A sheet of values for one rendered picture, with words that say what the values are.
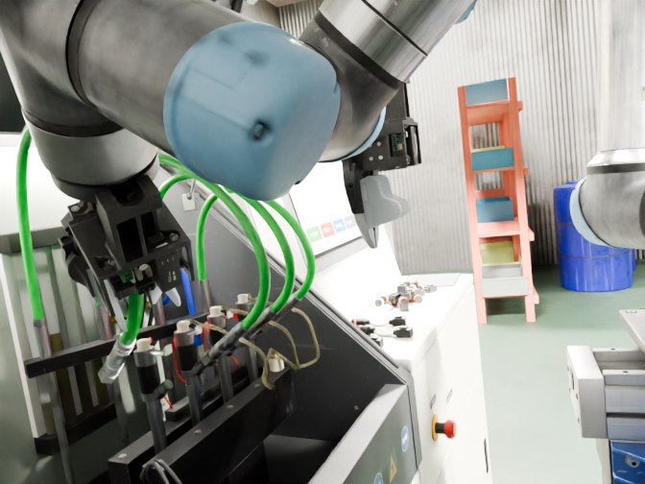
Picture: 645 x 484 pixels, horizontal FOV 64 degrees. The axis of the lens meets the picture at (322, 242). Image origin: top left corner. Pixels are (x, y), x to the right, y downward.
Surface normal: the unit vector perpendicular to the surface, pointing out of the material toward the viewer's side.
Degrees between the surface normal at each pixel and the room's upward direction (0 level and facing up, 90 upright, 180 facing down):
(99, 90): 114
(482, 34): 90
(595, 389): 90
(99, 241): 45
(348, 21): 87
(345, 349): 90
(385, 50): 123
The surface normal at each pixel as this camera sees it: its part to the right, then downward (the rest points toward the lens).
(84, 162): 0.17, 0.77
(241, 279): -0.41, 0.16
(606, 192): -0.84, 0.08
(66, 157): -0.14, 0.75
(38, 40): -0.48, 0.37
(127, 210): 0.58, 0.66
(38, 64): -0.55, 0.64
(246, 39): 0.11, -0.56
